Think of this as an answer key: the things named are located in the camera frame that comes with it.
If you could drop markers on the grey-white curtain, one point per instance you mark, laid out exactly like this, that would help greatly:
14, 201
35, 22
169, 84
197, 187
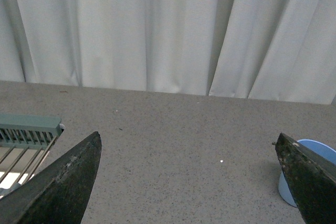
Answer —
281, 50

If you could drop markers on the green dish rack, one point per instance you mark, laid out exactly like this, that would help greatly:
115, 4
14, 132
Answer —
26, 140

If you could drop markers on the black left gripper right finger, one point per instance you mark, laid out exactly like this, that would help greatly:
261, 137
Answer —
310, 178

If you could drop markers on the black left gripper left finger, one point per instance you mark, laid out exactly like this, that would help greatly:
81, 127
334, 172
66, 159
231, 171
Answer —
60, 192

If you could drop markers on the light blue cup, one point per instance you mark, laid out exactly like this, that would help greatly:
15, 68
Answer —
321, 149

